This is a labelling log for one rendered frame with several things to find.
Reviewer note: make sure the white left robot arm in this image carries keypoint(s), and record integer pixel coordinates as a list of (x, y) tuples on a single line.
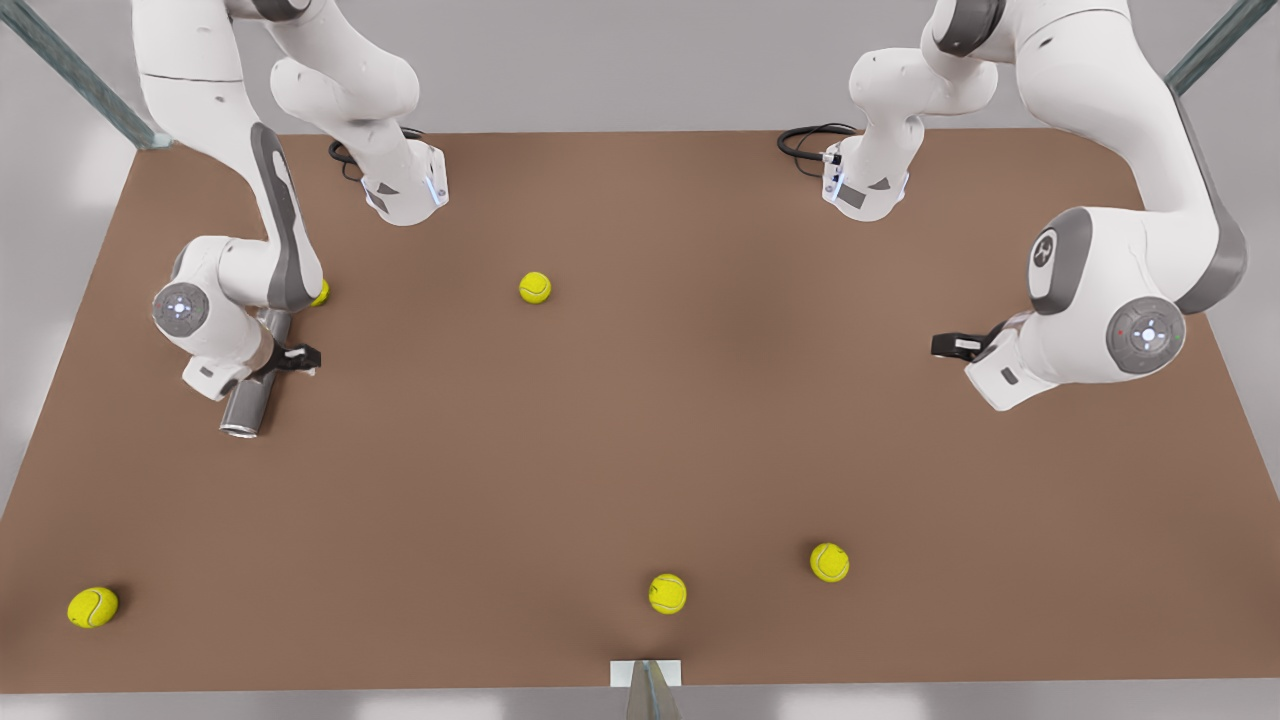
[(1090, 120)]

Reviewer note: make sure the yellow tennis ball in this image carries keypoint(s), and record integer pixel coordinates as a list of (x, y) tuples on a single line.
[(92, 607), (829, 562), (667, 593), (535, 287), (321, 293)]

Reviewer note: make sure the grey tennis ball tube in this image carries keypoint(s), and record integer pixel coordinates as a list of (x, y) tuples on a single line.
[(250, 405)]

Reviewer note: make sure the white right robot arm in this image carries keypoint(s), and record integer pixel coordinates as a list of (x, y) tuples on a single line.
[(210, 90)]

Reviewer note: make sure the silver frame post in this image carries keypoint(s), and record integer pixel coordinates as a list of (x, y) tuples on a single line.
[(80, 75), (647, 685), (1215, 45)]

